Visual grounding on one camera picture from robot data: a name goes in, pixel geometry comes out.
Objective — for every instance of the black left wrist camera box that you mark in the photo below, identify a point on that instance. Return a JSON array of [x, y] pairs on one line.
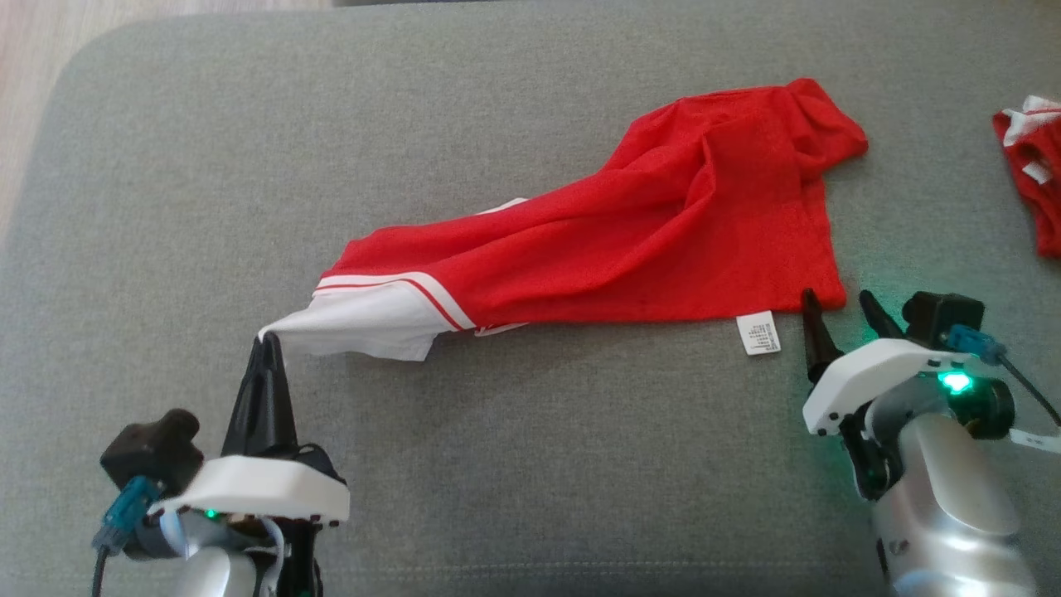
[[149, 452]]

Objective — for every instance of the red garment with number 23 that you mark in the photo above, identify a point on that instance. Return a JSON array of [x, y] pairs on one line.
[[622, 249]]

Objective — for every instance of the red and white garment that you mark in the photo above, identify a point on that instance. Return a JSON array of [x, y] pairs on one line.
[[1036, 182]]

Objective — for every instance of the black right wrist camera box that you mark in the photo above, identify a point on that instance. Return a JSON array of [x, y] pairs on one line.
[[941, 319]]

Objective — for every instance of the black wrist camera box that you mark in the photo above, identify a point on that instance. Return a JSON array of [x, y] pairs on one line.
[[941, 319], [149, 452]]

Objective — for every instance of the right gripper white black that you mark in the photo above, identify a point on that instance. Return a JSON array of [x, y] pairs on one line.
[[862, 373]]

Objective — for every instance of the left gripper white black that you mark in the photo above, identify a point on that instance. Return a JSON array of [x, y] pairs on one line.
[[265, 489]]

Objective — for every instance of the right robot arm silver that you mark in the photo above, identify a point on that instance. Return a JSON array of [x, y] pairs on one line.
[[945, 497]]

